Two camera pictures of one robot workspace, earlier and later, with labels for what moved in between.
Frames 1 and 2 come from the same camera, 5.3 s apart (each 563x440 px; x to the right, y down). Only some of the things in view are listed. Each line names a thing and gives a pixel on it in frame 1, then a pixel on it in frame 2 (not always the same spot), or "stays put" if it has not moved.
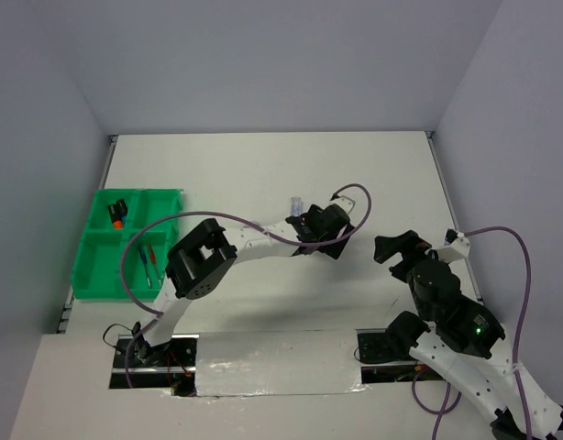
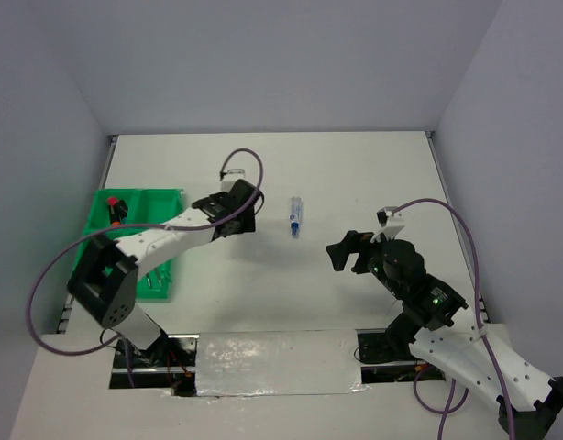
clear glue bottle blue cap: [296, 206] stays put
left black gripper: [333, 249] -> [247, 222]
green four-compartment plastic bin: [116, 214] stays put
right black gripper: [409, 243] -> [353, 241]
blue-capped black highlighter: [122, 209] stays put
